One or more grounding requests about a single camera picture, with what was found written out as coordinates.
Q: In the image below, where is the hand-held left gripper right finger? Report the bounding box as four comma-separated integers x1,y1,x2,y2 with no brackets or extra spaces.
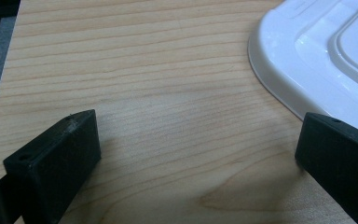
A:
295,112,358,224

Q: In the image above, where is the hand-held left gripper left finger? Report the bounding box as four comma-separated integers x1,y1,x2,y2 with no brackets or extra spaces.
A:
3,109,102,224

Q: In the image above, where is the white container lid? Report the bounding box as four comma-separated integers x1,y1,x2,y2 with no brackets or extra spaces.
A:
247,0,358,139

